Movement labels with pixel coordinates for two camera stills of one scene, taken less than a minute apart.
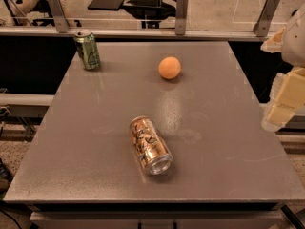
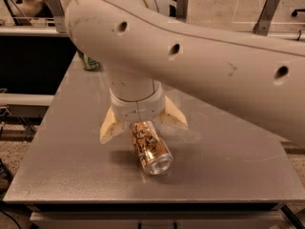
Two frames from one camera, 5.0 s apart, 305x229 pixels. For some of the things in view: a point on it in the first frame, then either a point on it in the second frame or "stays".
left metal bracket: [57, 10] stays
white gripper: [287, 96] → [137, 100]
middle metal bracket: [181, 11] stays
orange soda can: [153, 154] stays
